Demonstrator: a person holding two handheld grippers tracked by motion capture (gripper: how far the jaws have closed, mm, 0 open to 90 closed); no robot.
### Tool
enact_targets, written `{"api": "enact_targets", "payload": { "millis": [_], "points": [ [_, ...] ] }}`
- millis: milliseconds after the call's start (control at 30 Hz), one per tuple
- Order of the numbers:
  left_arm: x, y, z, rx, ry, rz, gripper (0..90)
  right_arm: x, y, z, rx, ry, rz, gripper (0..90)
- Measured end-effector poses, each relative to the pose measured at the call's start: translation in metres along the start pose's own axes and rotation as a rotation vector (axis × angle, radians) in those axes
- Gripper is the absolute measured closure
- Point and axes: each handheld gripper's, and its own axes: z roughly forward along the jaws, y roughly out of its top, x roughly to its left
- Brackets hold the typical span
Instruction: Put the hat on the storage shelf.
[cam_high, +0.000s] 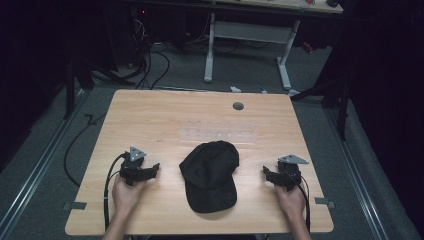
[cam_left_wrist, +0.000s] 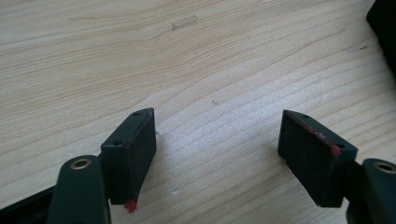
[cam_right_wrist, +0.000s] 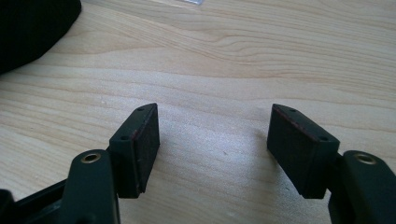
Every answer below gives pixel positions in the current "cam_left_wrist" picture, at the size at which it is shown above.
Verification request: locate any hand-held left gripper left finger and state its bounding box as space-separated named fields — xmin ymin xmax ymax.
xmin=100 ymin=107 xmax=158 ymax=215

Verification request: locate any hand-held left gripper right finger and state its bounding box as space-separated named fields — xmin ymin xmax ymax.
xmin=276 ymin=109 xmax=359 ymax=208

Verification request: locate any black object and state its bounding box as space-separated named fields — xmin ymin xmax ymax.
xmin=366 ymin=0 xmax=396 ymax=79

